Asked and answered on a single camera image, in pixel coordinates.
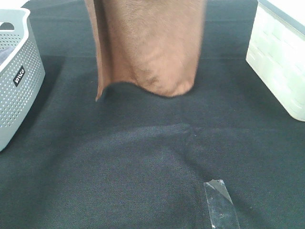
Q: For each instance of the brown towel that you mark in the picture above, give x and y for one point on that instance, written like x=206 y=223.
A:
x=153 y=44

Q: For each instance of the black table cloth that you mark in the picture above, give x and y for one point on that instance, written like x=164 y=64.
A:
x=134 y=160

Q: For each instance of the clear tape strip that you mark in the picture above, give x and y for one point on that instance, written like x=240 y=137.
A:
x=220 y=206

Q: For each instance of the grey perforated laundry basket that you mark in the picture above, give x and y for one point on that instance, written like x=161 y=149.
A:
x=21 y=71

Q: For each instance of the white plastic storage bin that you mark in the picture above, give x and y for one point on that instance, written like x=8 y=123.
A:
x=276 y=52

